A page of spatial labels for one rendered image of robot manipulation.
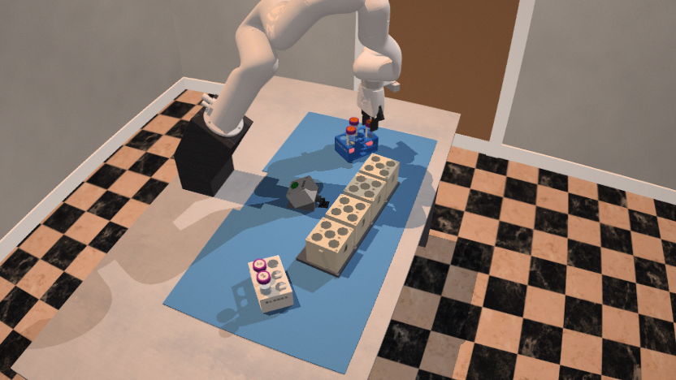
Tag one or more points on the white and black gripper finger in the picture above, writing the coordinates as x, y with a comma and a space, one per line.
374, 124
365, 116

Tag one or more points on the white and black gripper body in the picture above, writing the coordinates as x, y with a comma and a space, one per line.
369, 100

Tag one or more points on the blue bench mat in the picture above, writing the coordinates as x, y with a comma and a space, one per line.
329, 314

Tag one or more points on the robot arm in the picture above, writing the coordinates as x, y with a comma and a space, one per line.
283, 26

